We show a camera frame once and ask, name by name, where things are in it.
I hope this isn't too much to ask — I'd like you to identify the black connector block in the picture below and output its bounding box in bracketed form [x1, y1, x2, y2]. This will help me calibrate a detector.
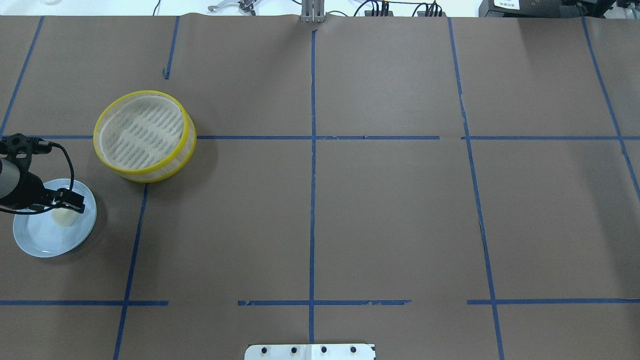
[352, 0, 393, 18]
[411, 1, 446, 18]

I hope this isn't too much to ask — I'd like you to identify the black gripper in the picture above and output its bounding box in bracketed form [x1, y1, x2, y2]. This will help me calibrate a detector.
[0, 171, 86, 214]

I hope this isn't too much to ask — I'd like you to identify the black connector block right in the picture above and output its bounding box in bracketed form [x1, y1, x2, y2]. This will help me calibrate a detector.
[411, 1, 446, 18]

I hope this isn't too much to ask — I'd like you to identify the metal bracket with bolts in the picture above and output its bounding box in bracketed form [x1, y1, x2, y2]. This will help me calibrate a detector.
[244, 342, 377, 360]

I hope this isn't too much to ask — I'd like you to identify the white mesh steamer liner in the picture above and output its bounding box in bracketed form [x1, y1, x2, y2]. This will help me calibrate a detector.
[95, 95, 185, 171]

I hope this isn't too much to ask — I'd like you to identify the black connector block left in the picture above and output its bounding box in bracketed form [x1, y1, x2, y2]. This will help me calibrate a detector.
[352, 0, 393, 18]

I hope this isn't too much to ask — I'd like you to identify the white steamed bun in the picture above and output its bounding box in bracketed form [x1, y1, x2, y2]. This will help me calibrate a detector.
[51, 208, 80, 228]

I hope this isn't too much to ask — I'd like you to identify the yellow rimmed steamer basket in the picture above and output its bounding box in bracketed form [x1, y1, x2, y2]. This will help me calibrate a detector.
[93, 89, 197, 183]

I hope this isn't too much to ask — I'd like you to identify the black device top right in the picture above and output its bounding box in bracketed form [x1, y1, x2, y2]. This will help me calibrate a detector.
[478, 0, 629, 19]

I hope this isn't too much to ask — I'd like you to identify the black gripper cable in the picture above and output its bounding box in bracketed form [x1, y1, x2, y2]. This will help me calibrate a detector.
[0, 133, 76, 216]

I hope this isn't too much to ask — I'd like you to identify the light blue plate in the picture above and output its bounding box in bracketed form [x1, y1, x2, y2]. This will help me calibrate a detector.
[13, 180, 98, 258]

